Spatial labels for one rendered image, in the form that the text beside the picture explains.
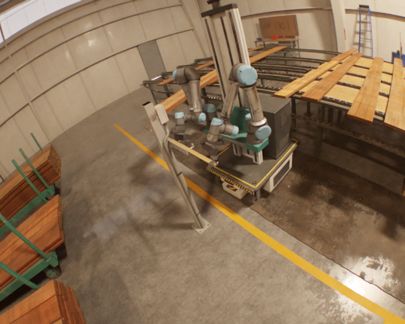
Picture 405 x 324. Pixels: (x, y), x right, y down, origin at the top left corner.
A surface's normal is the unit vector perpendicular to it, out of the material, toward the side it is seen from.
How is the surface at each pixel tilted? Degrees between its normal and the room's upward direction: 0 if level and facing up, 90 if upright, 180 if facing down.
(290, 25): 90
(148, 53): 90
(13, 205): 90
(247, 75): 82
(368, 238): 0
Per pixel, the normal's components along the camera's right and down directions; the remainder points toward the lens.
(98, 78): 0.62, 0.29
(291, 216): -0.25, -0.76
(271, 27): -0.75, 0.54
